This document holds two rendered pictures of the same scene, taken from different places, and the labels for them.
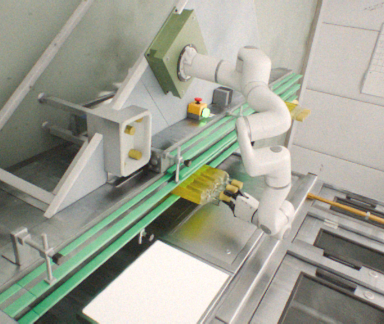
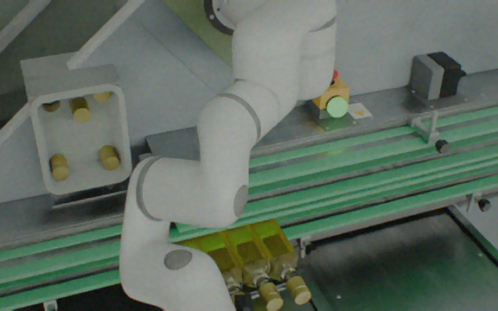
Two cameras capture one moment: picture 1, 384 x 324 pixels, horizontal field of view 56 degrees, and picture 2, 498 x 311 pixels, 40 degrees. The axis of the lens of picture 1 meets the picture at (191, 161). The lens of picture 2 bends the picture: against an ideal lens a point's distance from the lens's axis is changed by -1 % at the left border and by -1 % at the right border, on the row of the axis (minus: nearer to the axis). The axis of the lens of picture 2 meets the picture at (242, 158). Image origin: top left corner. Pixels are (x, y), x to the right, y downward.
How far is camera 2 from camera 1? 0.96 m
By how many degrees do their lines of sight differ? 35
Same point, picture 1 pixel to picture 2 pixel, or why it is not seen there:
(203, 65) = (240, 10)
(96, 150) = (15, 132)
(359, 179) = not seen: outside the picture
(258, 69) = (243, 53)
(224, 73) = not seen: hidden behind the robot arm
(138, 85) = (126, 28)
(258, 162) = (129, 275)
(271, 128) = (178, 208)
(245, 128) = (133, 187)
